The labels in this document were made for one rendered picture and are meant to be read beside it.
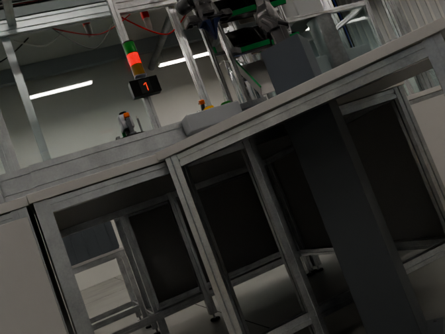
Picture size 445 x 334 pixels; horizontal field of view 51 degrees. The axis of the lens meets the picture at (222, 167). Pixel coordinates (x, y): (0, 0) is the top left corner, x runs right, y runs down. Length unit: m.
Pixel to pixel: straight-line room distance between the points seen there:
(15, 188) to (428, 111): 2.41
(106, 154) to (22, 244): 0.39
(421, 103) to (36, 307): 2.46
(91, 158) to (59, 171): 0.11
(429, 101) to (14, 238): 2.51
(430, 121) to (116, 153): 2.09
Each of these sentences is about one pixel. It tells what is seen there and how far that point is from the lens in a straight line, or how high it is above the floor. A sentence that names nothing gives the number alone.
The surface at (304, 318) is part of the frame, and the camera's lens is 1.71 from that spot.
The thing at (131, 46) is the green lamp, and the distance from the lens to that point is 2.07.
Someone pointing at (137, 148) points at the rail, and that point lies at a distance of 1.64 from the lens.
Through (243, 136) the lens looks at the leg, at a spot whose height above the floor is 0.79.
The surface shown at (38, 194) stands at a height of 0.85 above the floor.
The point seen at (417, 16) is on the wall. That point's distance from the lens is 12.89.
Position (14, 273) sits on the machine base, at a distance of 1.53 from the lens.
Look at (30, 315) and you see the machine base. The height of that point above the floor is 0.52.
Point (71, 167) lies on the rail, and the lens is 1.61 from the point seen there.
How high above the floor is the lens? 0.61
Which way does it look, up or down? 5 degrees up
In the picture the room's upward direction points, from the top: 21 degrees counter-clockwise
